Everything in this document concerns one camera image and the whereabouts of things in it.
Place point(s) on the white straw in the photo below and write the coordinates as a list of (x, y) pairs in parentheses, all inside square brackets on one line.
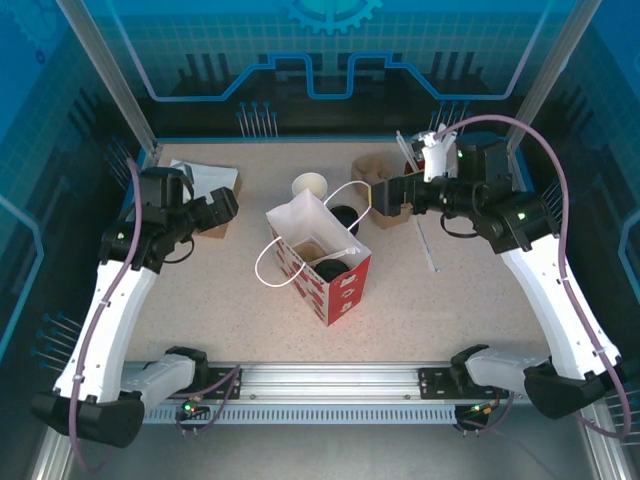
[(427, 247), (406, 150), (443, 131), (340, 252)]

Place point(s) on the black plastic cup lid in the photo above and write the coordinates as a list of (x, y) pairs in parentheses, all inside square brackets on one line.
[(331, 271)]

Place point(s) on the brown pulp cup carrier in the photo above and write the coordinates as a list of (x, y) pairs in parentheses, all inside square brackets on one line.
[(306, 250)]

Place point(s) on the red and white paper bag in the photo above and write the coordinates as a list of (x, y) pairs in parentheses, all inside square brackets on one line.
[(347, 297)]

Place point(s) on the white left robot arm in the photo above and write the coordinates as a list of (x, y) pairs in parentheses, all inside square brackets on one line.
[(100, 325)]

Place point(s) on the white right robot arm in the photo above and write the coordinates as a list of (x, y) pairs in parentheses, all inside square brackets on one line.
[(550, 300)]

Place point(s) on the stack of white napkins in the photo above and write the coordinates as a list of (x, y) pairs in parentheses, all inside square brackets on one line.
[(212, 175)]

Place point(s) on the stack of green paper cups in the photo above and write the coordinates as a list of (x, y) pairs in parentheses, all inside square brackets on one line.
[(309, 182)]

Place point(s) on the small LED circuit board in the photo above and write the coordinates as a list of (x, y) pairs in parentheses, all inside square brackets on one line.
[(482, 409), (190, 407)]

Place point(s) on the aluminium frame post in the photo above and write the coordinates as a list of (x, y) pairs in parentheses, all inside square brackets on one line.
[(119, 85), (536, 85)]

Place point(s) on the aluminium mounting rail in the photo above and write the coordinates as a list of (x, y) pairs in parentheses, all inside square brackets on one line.
[(330, 380)]

